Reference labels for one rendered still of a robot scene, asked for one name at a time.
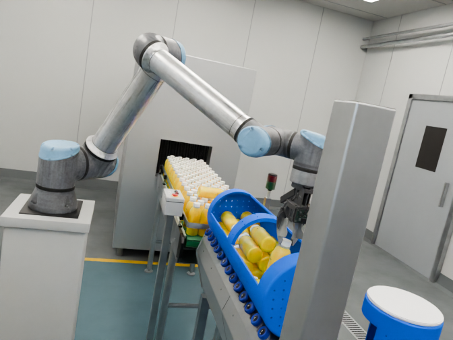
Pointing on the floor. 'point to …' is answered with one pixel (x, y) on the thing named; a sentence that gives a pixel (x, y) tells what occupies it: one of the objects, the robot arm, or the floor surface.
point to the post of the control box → (160, 276)
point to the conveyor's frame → (177, 246)
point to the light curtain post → (337, 219)
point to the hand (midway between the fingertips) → (286, 240)
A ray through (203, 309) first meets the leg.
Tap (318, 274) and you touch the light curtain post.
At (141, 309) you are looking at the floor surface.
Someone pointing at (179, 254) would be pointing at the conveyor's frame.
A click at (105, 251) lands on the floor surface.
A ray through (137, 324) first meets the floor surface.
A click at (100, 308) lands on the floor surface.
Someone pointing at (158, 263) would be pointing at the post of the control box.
